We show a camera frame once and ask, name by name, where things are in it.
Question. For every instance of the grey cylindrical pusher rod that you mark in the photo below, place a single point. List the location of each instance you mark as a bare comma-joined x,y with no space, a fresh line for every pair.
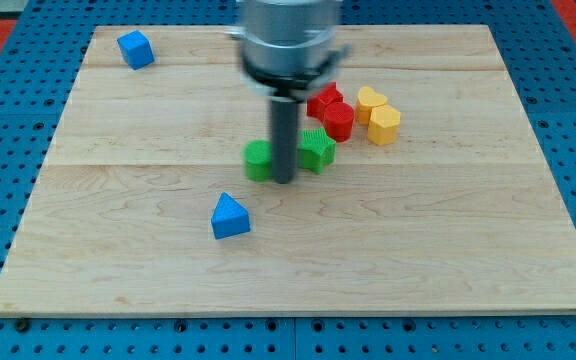
284,125

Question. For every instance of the green circle block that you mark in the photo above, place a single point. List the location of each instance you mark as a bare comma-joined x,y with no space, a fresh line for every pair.
257,160

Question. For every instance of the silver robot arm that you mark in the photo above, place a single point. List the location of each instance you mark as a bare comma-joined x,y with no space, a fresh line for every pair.
287,54

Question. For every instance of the red circle block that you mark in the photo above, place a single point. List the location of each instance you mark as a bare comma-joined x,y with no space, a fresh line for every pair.
338,121

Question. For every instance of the red star block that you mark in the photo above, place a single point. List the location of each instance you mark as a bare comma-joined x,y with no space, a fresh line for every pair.
317,104

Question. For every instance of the green star block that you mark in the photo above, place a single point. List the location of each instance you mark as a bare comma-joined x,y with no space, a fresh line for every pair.
316,150

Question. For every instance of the yellow heart block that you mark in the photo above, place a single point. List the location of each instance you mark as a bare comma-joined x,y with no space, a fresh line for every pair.
367,100

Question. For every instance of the yellow hexagon block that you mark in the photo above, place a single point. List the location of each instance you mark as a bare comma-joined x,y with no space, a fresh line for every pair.
383,125

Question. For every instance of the blue triangle block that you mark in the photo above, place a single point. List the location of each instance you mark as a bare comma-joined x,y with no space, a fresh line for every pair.
229,218

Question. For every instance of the blue cube block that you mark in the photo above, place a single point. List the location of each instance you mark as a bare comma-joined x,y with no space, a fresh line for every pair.
136,49

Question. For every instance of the wooden board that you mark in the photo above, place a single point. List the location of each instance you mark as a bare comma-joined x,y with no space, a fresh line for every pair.
459,216

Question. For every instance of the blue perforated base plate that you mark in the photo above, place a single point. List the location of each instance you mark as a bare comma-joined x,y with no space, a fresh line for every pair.
38,65

